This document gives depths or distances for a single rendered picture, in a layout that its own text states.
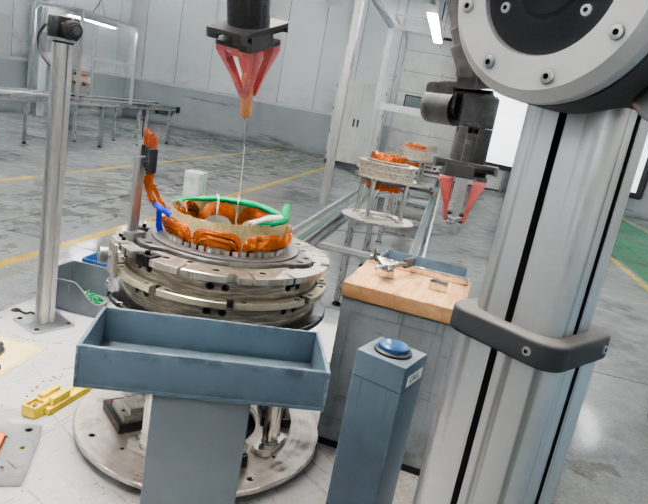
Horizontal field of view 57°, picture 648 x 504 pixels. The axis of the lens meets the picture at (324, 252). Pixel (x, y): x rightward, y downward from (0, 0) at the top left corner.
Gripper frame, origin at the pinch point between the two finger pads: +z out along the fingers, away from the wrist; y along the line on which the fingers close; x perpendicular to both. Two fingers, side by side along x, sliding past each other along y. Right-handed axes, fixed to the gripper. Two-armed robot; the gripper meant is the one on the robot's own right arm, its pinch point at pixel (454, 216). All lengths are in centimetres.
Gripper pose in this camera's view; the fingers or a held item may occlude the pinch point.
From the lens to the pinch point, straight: 100.4
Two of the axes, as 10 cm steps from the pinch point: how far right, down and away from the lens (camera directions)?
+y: -9.5, -2.2, 2.4
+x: -2.8, 1.7, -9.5
